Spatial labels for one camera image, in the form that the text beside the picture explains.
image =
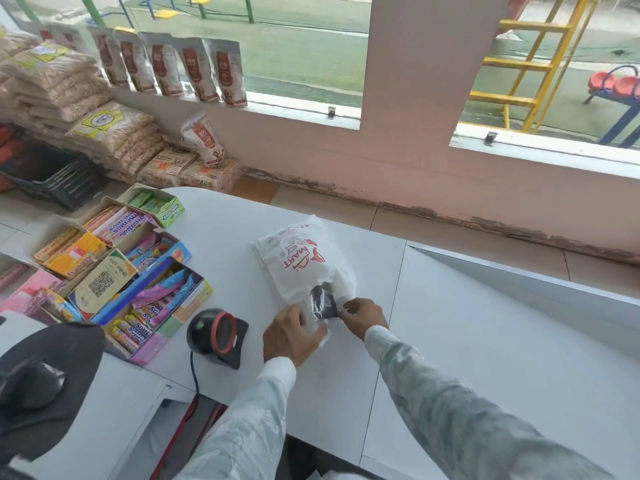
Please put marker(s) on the person's right hand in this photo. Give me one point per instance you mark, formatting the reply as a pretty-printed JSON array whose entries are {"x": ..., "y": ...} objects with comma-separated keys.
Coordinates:
[{"x": 367, "y": 314}]

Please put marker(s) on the person's left hand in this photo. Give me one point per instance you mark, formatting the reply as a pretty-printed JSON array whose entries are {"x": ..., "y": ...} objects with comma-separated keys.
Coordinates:
[{"x": 287, "y": 337}]

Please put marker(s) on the person's left thumb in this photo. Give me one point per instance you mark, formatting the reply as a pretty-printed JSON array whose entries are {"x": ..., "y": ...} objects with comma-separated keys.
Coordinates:
[{"x": 317, "y": 330}]

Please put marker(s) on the person's right fingers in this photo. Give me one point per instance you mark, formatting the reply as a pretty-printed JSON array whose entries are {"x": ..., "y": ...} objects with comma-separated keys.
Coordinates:
[{"x": 351, "y": 310}]

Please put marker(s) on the black small packet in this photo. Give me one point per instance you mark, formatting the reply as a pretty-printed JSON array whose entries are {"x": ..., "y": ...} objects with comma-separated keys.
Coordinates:
[{"x": 324, "y": 300}]

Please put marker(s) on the white plastic bag red print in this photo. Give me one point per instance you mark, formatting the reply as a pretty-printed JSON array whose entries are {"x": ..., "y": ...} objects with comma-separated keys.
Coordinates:
[{"x": 300, "y": 259}]

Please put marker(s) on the person's right forearm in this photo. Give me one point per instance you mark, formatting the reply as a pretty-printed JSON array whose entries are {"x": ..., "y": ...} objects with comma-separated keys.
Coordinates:
[{"x": 465, "y": 414}]

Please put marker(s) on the person's left forearm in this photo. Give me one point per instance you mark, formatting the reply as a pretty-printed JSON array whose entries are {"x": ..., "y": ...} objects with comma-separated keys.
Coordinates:
[{"x": 250, "y": 419}]

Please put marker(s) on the black red barcode scanner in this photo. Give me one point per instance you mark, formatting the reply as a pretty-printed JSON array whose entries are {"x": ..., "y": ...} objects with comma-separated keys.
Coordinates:
[{"x": 217, "y": 334}]

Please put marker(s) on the chewy candy stick display box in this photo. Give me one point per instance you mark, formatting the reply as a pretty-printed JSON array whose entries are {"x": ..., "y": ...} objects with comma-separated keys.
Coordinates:
[{"x": 160, "y": 309}]

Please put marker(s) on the blue candy display box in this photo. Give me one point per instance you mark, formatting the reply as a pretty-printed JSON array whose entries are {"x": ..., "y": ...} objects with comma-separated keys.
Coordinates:
[{"x": 155, "y": 254}]

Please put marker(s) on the pile of orange noodle packs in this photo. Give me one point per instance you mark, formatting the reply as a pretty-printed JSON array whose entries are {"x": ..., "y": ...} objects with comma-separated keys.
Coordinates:
[{"x": 190, "y": 172}]

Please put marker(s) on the green chewing gum display box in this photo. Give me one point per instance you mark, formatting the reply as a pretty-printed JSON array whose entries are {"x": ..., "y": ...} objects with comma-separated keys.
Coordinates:
[{"x": 155, "y": 203}]

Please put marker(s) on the payment code card stand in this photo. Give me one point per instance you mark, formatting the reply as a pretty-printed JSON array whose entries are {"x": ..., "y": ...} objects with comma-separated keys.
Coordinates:
[{"x": 102, "y": 283}]

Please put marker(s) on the white red standing snack pouch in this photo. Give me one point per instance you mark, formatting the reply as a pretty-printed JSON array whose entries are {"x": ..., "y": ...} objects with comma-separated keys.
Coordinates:
[{"x": 202, "y": 139}]

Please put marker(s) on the candy roll display box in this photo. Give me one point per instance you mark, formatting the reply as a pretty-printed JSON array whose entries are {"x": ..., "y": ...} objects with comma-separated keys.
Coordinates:
[{"x": 117, "y": 224}]

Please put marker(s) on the yellow candy display box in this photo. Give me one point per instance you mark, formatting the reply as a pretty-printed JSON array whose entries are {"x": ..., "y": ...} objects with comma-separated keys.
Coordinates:
[{"x": 72, "y": 252}]

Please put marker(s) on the black mouse pad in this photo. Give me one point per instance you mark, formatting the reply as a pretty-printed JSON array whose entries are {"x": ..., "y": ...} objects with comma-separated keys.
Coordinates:
[{"x": 55, "y": 344}]

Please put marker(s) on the black computer mouse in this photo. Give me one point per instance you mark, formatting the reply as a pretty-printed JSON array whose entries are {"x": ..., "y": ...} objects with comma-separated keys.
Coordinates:
[{"x": 30, "y": 384}]

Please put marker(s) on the pink snack packets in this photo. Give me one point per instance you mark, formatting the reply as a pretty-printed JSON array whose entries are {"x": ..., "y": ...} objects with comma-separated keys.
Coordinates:
[{"x": 27, "y": 289}]

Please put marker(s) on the black plastic crate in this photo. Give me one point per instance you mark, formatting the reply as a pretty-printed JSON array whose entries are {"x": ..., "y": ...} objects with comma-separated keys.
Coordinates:
[{"x": 55, "y": 177}]

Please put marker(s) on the row of hanging snack packets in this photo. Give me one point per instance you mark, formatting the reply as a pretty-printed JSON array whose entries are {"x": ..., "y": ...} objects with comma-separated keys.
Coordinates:
[{"x": 165, "y": 67}]

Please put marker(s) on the yellow playground ladder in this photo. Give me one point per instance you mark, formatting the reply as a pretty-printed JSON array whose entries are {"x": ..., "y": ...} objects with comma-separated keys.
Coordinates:
[{"x": 535, "y": 59}]

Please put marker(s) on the stack of puffed snack bags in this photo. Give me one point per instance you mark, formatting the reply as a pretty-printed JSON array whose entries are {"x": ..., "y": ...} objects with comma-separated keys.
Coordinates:
[{"x": 75, "y": 94}]

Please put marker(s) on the red blue playground seats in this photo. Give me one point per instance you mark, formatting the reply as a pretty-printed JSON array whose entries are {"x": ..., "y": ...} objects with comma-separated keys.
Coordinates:
[{"x": 617, "y": 92}]

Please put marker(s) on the green yellow playground equipment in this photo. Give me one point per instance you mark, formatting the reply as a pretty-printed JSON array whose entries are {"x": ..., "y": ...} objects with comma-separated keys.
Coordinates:
[{"x": 170, "y": 7}]

